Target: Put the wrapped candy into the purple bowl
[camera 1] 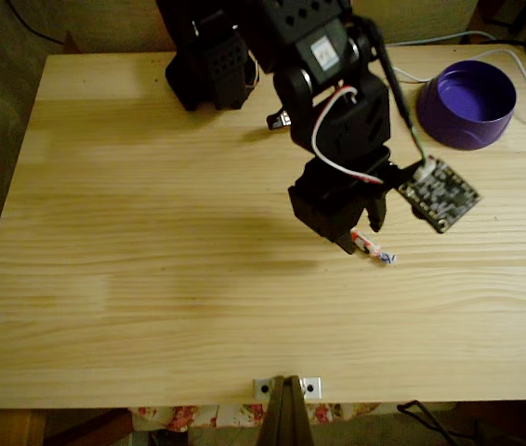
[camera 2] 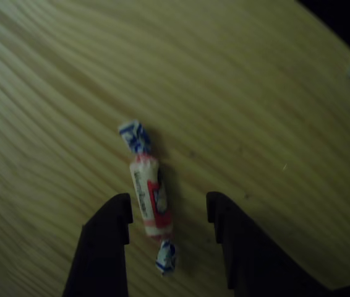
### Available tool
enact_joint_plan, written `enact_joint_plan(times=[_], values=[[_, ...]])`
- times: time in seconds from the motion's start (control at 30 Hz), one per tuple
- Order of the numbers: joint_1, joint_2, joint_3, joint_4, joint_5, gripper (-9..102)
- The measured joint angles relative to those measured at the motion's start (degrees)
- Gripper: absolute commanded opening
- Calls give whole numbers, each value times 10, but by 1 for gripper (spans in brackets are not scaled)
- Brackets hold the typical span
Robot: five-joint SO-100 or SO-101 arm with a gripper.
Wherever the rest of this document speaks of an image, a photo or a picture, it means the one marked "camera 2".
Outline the white red blue candy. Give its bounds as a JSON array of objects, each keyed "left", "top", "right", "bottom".
[{"left": 117, "top": 119, "right": 179, "bottom": 277}]

